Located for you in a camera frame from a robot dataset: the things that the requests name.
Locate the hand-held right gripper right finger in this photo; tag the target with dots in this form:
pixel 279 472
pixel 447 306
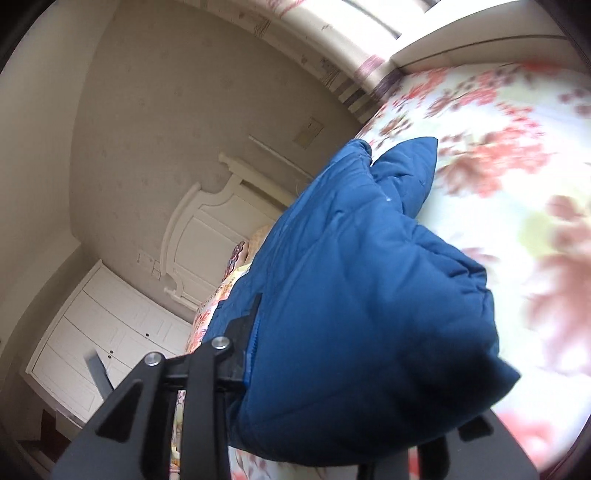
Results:
pixel 485 457

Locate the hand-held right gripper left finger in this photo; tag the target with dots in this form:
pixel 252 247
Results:
pixel 240 341

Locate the blue puffer jacket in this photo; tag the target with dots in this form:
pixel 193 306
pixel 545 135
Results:
pixel 360 300

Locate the patterned pillow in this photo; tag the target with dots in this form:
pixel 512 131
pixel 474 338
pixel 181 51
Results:
pixel 238 256

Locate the beige pillow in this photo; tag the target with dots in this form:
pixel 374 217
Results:
pixel 259 240

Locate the white wooden headboard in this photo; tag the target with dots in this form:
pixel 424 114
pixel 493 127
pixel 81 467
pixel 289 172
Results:
pixel 207 235

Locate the white wardrobe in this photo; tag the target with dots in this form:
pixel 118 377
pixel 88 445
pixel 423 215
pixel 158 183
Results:
pixel 92 323

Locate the white rod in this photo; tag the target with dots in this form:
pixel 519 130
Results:
pixel 277 152

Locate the printed striped curtain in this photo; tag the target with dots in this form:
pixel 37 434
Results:
pixel 351 78

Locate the floral blanket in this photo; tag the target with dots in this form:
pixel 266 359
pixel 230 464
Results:
pixel 508 161

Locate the window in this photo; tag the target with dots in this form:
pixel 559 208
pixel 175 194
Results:
pixel 369 14

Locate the white window ledge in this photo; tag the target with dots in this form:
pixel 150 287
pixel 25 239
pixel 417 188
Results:
pixel 461 53

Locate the wall switch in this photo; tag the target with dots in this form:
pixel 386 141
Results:
pixel 150 267

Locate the wall socket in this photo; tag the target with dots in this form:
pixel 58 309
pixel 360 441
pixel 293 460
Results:
pixel 308 133

